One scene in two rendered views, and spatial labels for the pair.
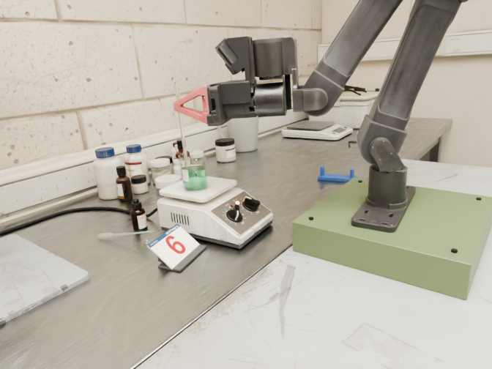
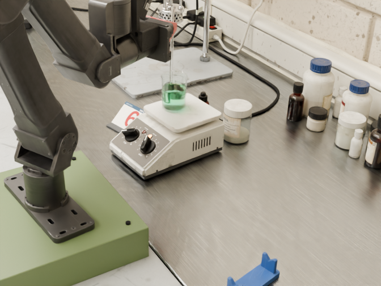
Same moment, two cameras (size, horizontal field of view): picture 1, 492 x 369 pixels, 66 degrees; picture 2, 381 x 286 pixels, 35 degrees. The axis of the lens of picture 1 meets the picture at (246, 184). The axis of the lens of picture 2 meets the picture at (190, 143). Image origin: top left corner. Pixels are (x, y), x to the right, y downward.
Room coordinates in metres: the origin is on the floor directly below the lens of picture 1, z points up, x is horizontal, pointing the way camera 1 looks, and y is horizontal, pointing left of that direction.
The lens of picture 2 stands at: (1.09, -0.93, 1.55)
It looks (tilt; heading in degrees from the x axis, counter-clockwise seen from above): 31 degrees down; 108
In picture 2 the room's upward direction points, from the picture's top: 2 degrees clockwise
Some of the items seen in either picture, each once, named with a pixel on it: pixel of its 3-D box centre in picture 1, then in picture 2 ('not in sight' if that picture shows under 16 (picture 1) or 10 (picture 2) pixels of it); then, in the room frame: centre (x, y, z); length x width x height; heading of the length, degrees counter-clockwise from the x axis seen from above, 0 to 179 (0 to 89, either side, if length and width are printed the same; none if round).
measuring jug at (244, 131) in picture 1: (239, 130); not in sight; (1.41, 0.01, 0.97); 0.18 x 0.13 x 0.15; 122
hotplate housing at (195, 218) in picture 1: (211, 209); (171, 134); (0.72, 0.07, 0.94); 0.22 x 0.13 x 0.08; 57
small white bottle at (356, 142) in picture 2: (177, 169); (356, 143); (1.08, 0.20, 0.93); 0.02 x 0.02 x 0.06
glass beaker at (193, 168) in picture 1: (194, 170); (175, 91); (0.71, 0.10, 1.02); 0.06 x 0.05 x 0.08; 170
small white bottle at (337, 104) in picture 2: not in sight; (341, 101); (1.02, 0.37, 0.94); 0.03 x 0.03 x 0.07
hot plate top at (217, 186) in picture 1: (198, 187); (182, 112); (0.73, 0.10, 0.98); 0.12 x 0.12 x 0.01; 57
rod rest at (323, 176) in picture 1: (337, 173); (252, 277); (0.97, -0.25, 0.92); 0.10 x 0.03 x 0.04; 64
